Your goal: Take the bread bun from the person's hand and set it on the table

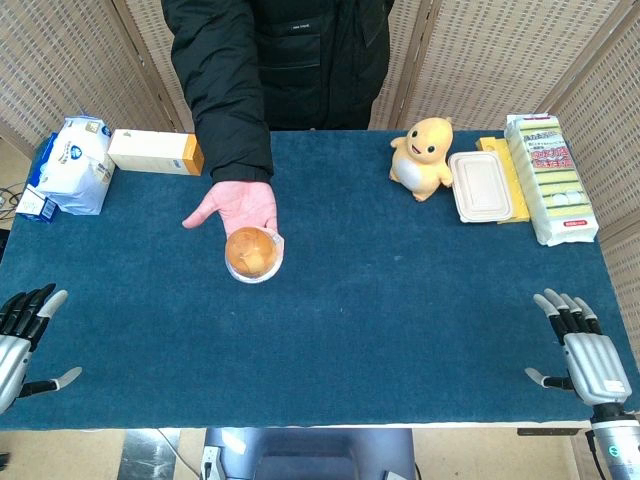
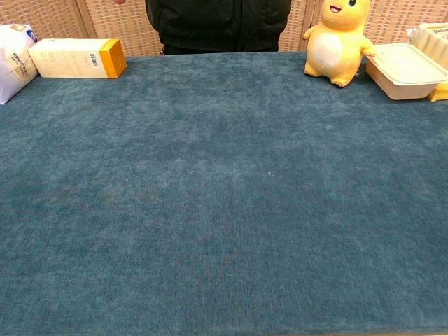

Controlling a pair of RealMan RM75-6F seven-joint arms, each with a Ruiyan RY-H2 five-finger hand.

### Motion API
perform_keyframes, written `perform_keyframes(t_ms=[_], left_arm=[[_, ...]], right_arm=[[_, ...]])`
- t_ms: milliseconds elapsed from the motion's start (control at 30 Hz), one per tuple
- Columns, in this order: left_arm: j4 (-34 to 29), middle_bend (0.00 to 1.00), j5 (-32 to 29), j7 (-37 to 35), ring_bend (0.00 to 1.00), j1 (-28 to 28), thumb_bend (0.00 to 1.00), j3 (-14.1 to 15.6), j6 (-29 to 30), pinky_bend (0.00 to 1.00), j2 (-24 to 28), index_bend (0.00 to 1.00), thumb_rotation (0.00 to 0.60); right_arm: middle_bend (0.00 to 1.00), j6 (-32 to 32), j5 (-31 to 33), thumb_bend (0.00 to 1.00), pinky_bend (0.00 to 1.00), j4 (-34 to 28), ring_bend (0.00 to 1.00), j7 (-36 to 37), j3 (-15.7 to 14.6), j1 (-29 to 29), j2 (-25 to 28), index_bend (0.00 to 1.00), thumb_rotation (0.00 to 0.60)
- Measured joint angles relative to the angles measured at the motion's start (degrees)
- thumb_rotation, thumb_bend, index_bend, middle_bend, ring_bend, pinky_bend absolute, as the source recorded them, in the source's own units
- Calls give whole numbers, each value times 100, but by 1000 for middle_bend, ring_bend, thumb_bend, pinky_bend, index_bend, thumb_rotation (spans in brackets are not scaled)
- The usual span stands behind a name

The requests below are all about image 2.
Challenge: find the cream box with orange end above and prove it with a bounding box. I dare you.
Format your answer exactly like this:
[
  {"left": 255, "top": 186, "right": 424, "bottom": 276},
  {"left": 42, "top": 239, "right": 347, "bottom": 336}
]
[{"left": 27, "top": 37, "right": 128, "bottom": 80}]

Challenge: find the beige lidded takeout container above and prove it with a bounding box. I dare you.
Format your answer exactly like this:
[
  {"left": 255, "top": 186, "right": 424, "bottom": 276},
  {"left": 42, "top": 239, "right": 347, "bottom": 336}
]
[{"left": 365, "top": 43, "right": 448, "bottom": 102}]

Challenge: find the wicker folding screen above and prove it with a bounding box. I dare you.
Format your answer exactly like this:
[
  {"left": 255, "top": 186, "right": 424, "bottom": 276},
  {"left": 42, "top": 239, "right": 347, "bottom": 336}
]
[{"left": 0, "top": 0, "right": 448, "bottom": 59}]

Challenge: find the wrapped pack of sponges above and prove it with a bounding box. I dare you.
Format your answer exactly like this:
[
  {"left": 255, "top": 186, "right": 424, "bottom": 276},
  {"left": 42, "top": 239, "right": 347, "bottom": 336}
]
[{"left": 407, "top": 22, "right": 448, "bottom": 66}]

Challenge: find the white tissue bag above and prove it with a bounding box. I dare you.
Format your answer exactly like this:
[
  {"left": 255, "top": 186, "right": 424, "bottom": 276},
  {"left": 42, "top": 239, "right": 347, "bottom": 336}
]
[{"left": 0, "top": 23, "right": 40, "bottom": 105}]

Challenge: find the person's black jacket torso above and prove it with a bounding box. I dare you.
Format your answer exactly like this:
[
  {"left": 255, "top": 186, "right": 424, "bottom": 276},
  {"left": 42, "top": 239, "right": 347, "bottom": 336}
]
[{"left": 144, "top": 0, "right": 293, "bottom": 56}]

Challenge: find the flat yellow sponge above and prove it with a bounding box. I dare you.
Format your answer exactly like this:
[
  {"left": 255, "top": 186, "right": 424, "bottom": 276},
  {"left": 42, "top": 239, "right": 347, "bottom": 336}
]
[{"left": 428, "top": 87, "right": 448, "bottom": 103}]

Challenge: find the yellow plush dinosaur toy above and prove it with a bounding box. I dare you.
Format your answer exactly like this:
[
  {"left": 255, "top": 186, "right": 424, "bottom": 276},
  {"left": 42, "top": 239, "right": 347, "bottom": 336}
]
[{"left": 302, "top": 0, "right": 379, "bottom": 89}]

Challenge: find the blue table cloth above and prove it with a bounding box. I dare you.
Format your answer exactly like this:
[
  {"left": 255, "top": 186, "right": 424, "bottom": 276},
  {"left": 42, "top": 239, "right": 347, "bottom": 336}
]
[{"left": 0, "top": 51, "right": 448, "bottom": 334}]

